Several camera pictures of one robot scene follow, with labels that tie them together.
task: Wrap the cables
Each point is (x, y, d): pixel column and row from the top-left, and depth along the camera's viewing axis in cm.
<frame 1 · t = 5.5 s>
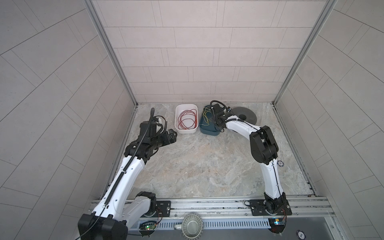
left hand: (175, 133, 76), fingers open
right hand: (212, 119, 101), fingers closed
white plastic bin: (180, 107, 108), point 6 cm above the table

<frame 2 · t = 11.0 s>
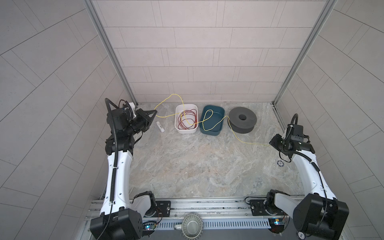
left hand: (159, 110, 67), fingers closed
right hand: (270, 139, 82), fingers closed
white tube: (161, 129, 101), point 2 cm above the table
the other named things where they were.

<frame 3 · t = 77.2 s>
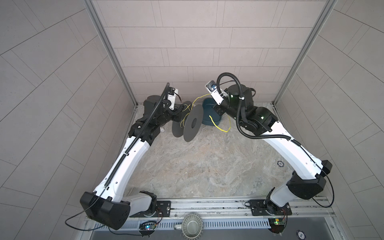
left hand: (186, 103, 68), fingers closed
right hand: (213, 93, 64), fingers closed
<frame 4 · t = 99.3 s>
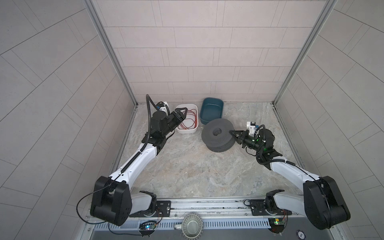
left hand: (189, 109, 75), fingers open
right hand: (229, 134, 79), fingers closed
